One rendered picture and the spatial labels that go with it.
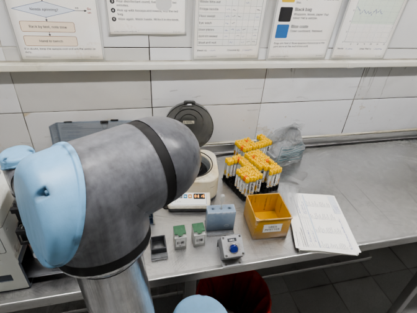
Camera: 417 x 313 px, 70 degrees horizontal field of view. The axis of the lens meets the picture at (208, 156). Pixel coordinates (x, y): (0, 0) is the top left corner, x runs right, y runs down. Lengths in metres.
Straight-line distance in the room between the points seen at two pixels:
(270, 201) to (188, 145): 0.86
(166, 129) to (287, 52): 1.13
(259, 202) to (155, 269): 0.46
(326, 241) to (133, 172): 0.95
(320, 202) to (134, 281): 1.03
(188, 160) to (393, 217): 1.18
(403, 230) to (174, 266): 0.89
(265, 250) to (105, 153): 0.86
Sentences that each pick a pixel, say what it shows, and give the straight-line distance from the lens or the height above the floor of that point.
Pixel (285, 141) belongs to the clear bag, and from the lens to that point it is 1.46.
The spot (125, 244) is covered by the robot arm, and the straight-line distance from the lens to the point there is 0.35.
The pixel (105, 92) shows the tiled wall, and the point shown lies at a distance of 1.34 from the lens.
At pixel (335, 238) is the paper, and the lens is 1.21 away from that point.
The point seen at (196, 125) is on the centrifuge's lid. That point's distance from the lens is 1.37.
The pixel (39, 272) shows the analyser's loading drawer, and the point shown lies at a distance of 1.05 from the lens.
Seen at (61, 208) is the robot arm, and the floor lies 1.52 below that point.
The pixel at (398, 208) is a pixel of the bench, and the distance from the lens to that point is 1.51.
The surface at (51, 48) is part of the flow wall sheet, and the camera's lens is 1.30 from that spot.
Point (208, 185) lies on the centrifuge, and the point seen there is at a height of 0.97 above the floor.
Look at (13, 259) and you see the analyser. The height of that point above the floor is 1.01.
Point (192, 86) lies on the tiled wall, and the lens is 1.35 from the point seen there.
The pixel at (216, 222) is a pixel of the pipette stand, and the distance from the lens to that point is 1.08.
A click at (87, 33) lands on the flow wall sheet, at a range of 1.27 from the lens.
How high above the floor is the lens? 1.71
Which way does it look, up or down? 34 degrees down
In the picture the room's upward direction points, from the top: 4 degrees clockwise
